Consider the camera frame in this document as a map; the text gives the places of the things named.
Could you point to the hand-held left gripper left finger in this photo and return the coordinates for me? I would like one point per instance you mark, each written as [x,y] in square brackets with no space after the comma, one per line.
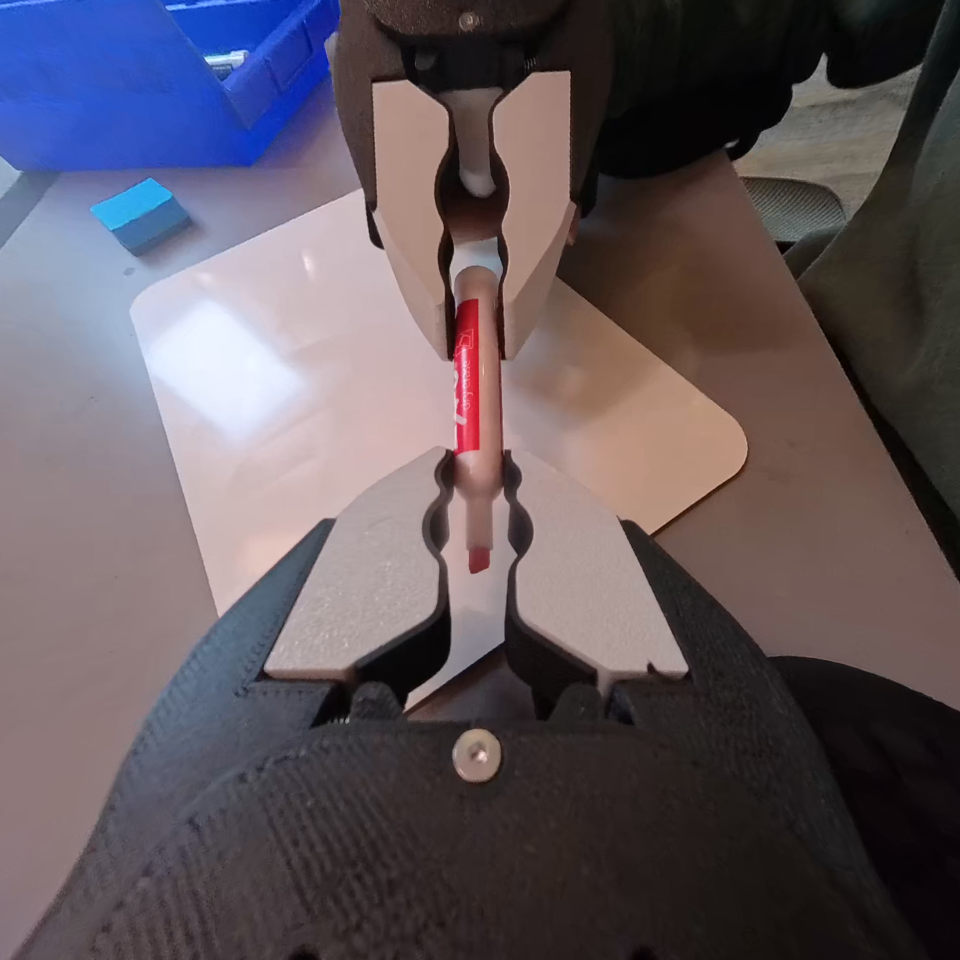
[353,600]

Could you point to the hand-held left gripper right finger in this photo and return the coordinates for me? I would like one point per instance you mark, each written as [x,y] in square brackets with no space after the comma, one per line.
[600,600]

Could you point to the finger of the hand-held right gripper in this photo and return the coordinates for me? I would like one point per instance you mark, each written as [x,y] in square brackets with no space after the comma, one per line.
[543,195]
[402,195]

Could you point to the red whiteboard marker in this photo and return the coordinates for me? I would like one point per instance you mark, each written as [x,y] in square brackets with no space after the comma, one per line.
[474,390]

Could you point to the white whiteboard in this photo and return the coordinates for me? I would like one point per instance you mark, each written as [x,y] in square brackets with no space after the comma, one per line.
[300,375]

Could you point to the blue whiteboard eraser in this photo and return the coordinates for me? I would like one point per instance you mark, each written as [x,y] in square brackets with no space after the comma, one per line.
[140,213]

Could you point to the blue storage bin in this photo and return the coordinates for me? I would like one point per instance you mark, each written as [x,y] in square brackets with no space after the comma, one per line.
[120,90]

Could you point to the person's green sweatshirt torso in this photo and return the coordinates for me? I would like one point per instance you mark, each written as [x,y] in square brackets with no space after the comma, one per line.
[885,270]

